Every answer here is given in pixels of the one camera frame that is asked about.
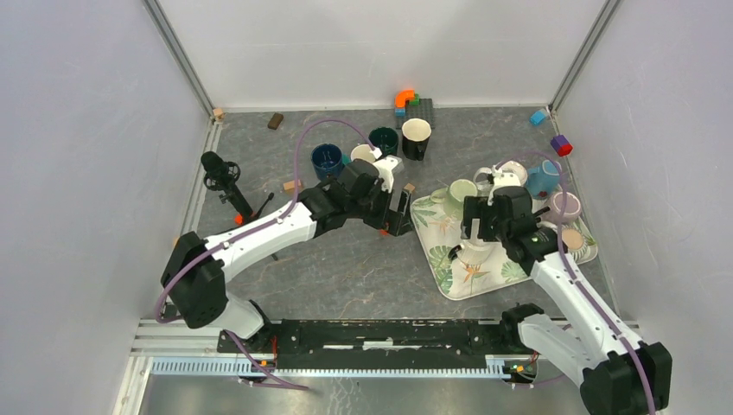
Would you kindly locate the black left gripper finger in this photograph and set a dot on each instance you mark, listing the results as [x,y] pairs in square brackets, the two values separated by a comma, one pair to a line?
[402,211]
[396,227]

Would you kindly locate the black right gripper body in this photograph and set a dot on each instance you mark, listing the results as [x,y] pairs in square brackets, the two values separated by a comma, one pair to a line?
[490,228]

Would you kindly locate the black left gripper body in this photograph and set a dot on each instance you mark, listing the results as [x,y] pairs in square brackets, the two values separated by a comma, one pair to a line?
[379,209]

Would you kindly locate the light green mug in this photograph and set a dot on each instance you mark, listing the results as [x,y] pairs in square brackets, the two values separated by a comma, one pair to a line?
[452,197]

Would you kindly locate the pink mug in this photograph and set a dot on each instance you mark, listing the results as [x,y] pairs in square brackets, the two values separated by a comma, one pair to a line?
[366,153]

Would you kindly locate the dark green mug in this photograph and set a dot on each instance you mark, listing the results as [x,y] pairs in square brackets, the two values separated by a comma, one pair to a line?
[386,139]

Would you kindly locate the dark blue mug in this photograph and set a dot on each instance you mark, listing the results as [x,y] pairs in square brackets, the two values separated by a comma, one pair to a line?
[327,160]

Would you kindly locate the black octagonal mug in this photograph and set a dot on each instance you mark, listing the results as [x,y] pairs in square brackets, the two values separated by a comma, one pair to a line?
[416,134]

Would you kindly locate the white ribbed mug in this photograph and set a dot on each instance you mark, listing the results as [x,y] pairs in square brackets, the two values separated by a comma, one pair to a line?
[471,250]

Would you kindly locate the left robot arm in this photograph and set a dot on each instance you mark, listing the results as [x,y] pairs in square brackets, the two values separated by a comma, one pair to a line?
[199,269]

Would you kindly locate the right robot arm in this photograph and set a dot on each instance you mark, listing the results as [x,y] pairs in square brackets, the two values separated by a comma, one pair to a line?
[615,370]

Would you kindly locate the cream upside-down mug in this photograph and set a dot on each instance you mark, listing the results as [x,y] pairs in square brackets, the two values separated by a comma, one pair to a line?
[483,175]

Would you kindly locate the light blue mug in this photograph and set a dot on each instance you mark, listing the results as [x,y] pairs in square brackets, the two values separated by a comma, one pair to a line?
[542,180]

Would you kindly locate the lilac mug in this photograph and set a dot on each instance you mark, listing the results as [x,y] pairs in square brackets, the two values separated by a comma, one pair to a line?
[564,207]

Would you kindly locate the white striped mug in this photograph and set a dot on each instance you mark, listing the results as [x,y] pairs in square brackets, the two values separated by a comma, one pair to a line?
[574,241]

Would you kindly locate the floral white tray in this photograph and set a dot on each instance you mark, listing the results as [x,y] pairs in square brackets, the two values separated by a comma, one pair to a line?
[437,231]

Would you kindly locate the purple and red block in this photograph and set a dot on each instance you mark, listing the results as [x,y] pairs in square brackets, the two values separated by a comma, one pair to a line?
[561,145]

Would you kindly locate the orange wooden block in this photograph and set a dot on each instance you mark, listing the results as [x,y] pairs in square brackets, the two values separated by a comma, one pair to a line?
[293,186]

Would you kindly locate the light blue block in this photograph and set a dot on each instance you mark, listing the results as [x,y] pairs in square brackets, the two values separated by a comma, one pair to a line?
[539,117]

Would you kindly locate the grey lego baseplate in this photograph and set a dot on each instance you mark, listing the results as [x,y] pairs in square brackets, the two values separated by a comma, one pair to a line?
[424,111]

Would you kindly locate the green lego brick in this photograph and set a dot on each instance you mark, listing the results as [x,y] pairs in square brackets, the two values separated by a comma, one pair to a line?
[414,100]

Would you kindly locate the orange curved lego brick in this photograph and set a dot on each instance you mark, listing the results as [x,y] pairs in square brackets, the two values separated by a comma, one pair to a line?
[401,99]

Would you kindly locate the brown block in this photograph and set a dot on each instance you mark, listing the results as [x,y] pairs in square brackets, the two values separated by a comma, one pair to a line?
[275,121]

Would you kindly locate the wooden cube at corner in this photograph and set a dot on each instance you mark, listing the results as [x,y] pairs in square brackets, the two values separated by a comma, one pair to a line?
[218,114]

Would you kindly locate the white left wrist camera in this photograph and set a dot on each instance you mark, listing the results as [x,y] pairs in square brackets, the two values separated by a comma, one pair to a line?
[388,167]

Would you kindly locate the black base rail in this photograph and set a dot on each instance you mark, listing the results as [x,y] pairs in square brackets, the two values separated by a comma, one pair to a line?
[407,344]

